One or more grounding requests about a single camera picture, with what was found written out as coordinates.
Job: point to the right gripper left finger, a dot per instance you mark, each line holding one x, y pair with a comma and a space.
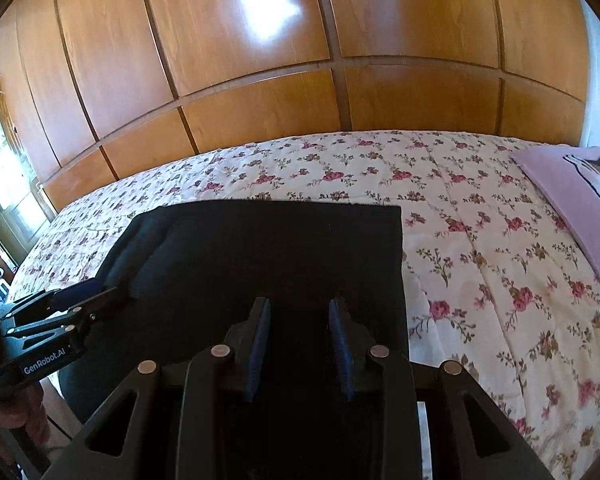
187, 421

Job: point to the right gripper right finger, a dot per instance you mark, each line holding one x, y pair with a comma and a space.
469, 436

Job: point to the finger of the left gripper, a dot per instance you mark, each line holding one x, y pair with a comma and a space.
65, 314
44, 303

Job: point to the black pants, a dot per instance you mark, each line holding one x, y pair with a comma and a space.
186, 273

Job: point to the left hand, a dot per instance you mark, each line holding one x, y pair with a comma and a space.
27, 410

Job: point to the floral bedspread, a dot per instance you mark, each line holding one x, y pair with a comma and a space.
495, 280

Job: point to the wooden wardrobe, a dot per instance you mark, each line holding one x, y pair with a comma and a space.
98, 90

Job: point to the pink cat print pillow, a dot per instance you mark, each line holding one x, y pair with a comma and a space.
569, 178

